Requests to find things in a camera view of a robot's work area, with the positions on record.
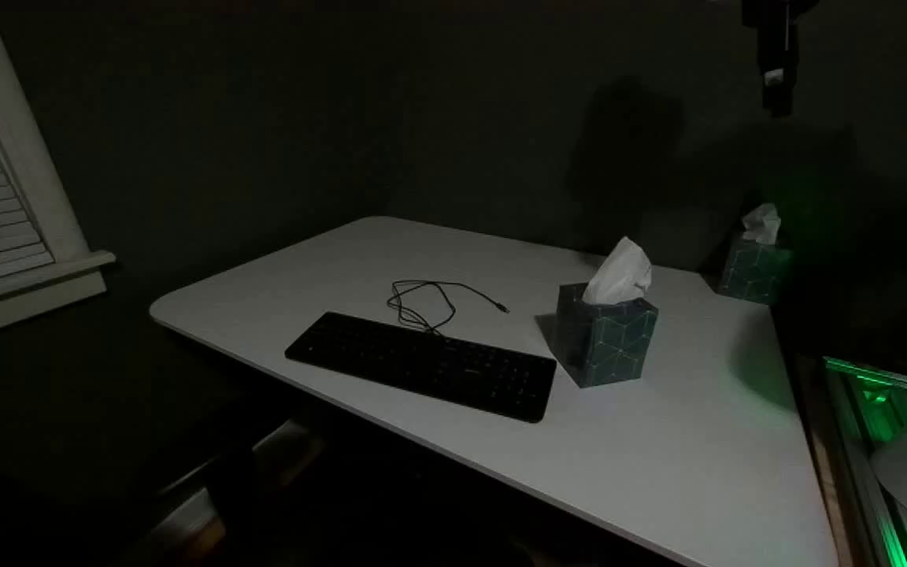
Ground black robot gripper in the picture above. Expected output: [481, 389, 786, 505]
[739, 0, 825, 121]

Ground black computer keyboard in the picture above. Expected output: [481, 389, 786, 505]
[282, 310, 562, 426]

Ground white tissue sheet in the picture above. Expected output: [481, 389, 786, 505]
[739, 200, 785, 250]
[579, 232, 658, 310]

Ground green patterned tissue box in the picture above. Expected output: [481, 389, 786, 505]
[715, 232, 797, 310]
[551, 279, 660, 389]

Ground white window blinds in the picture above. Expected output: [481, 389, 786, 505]
[0, 0, 120, 349]

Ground green lit aluminium rail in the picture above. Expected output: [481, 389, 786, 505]
[819, 354, 907, 422]

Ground black keyboard cable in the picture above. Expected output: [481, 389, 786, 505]
[383, 277, 509, 336]

